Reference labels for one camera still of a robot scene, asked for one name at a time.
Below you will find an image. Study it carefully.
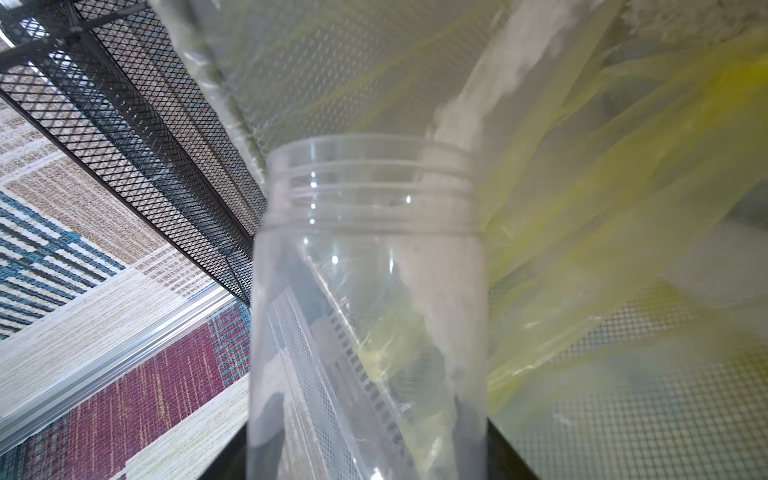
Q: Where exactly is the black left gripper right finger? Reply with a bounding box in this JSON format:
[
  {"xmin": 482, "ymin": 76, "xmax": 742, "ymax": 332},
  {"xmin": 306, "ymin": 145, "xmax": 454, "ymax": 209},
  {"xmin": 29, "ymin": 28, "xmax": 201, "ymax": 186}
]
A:
[{"xmin": 452, "ymin": 397, "xmax": 538, "ymax": 479}]

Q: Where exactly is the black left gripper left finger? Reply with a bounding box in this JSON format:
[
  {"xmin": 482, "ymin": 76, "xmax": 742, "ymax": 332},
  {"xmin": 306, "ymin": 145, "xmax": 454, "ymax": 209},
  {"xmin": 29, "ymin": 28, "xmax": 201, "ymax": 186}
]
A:
[{"xmin": 199, "ymin": 392, "xmax": 285, "ymax": 479}]

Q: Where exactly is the medium plastic jar with rice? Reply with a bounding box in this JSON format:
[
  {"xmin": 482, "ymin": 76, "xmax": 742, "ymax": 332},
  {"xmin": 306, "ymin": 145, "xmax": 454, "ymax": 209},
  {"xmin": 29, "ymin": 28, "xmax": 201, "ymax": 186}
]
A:
[{"xmin": 246, "ymin": 134, "xmax": 488, "ymax": 479}]

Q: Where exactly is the grey bin with yellow bag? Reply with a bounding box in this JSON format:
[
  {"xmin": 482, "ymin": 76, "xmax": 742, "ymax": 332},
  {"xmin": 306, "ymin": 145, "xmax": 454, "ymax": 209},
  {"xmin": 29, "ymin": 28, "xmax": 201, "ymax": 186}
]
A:
[{"xmin": 152, "ymin": 1, "xmax": 767, "ymax": 479}]

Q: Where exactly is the black wire shelf rack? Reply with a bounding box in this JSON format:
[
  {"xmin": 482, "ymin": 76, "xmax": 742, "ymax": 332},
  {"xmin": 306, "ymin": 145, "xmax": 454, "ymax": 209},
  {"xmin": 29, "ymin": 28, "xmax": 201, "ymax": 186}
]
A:
[{"xmin": 1, "ymin": 1, "xmax": 266, "ymax": 301}]

